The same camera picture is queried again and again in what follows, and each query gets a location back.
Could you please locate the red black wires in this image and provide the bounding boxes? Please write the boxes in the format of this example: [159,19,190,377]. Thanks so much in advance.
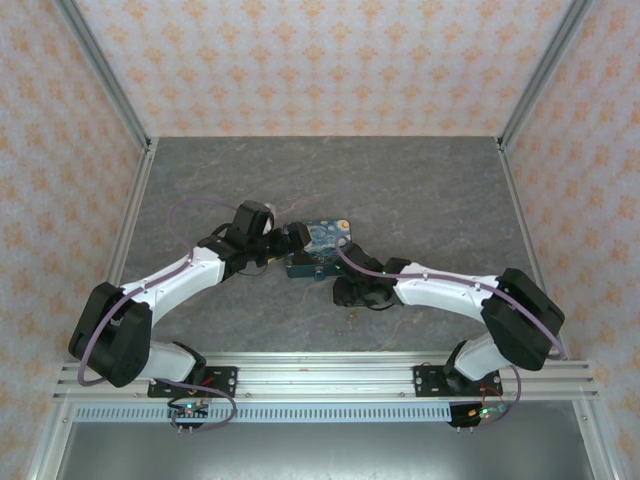
[477,381,504,407]
[187,374,219,402]

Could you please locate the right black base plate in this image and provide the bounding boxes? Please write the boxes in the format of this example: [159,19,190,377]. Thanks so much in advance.
[413,364,504,399]

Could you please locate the left circuit board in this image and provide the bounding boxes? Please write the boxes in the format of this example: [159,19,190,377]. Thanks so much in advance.
[167,400,210,420]

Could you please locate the right circuit board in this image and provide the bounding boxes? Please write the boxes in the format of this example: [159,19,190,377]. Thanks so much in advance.
[467,404,510,422]

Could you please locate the grey metal sheet panel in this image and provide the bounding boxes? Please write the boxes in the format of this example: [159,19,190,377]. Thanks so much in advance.
[54,422,589,480]

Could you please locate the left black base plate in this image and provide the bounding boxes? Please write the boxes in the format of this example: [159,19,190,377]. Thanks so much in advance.
[146,365,239,399]

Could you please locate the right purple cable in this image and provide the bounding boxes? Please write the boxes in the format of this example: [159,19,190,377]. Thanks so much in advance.
[335,237,569,432]

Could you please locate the right aluminium back post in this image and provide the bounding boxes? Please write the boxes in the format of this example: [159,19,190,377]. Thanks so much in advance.
[498,0,595,151]

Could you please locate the left aluminium back post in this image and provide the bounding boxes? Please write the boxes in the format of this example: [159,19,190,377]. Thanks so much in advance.
[52,0,154,151]

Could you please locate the aluminium post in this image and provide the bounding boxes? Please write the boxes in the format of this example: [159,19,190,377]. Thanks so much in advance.
[52,0,154,151]
[498,0,595,151]

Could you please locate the left red black wires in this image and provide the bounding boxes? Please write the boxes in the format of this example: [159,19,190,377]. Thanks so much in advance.
[187,374,219,402]

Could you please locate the purple cable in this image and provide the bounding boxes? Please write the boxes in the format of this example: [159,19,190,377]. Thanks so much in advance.
[335,237,569,432]
[77,196,239,432]

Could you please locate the slotted grey cable duct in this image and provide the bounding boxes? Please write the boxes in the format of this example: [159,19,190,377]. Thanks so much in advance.
[73,403,506,425]

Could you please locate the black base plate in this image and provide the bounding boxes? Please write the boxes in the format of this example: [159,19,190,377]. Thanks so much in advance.
[413,364,504,399]
[146,365,239,399]

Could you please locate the right aluminium front leg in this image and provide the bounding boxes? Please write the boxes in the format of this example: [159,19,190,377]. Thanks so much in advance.
[572,399,619,480]

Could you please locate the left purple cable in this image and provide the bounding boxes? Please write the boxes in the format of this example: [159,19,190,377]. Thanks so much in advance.
[77,196,239,432]

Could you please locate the aluminium side rail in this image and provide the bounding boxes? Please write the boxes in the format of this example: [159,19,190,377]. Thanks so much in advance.
[107,138,160,291]
[496,138,569,361]

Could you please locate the left aluminium side rail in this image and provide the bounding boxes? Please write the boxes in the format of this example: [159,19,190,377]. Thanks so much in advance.
[107,138,160,291]

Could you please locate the right red black wires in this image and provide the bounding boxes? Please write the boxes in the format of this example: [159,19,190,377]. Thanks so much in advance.
[477,381,504,407]

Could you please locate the right aluminium side rail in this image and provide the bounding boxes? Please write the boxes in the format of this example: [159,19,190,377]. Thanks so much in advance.
[496,138,569,361]

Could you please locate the left aluminium front leg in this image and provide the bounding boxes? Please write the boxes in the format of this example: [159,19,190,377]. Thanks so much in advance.
[27,399,76,480]

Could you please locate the aluminium cross beam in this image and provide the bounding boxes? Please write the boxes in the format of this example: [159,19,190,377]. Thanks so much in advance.
[52,351,600,402]

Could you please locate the circuit board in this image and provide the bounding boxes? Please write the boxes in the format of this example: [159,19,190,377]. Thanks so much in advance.
[467,404,510,422]
[167,400,210,420]

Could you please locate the aluminium leg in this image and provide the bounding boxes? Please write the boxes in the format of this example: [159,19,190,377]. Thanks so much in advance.
[27,399,76,480]
[572,399,619,480]

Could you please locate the blue starry night tin box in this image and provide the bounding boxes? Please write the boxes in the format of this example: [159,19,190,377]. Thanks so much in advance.
[282,218,358,280]

